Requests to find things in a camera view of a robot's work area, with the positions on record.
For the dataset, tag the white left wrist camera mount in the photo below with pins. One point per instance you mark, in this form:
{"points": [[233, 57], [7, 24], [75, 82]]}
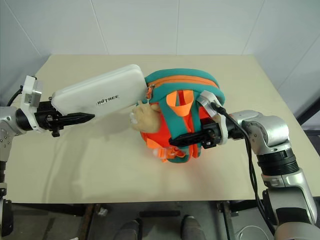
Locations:
{"points": [[31, 92]]}

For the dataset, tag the dark furniture piece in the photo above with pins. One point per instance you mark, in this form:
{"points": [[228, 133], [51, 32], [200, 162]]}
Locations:
{"points": [[310, 115]]}

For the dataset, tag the dark rounded shape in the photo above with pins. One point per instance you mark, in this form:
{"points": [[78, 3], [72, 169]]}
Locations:
{"points": [[190, 227], [130, 228]]}

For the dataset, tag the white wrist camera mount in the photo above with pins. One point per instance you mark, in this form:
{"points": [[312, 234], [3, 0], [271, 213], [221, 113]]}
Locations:
{"points": [[31, 92], [208, 101]]}

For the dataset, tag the white crumpled scrap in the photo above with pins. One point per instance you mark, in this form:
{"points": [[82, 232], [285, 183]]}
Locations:
{"points": [[102, 211]]}

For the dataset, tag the orange and teal backpack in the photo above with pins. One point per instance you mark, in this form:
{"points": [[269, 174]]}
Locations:
{"points": [[180, 82]]}

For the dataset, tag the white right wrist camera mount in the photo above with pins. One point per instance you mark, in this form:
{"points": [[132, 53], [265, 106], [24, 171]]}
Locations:
{"points": [[208, 101]]}

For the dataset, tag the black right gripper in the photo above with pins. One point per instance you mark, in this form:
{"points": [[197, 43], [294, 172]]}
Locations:
{"points": [[211, 136]]}

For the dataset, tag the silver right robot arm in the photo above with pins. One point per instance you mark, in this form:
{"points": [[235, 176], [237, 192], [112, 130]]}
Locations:
{"points": [[277, 140]]}

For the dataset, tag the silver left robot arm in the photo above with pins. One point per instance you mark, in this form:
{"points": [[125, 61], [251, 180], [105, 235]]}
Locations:
{"points": [[6, 130]]}

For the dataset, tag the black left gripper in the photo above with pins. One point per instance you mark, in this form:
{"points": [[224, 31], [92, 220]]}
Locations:
{"points": [[46, 117]]}

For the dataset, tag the beige plush toy pendant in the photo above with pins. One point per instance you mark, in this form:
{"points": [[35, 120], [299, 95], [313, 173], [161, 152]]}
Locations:
{"points": [[147, 118]]}

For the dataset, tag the white zippered box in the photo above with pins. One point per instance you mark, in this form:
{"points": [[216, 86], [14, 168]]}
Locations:
{"points": [[100, 90]]}

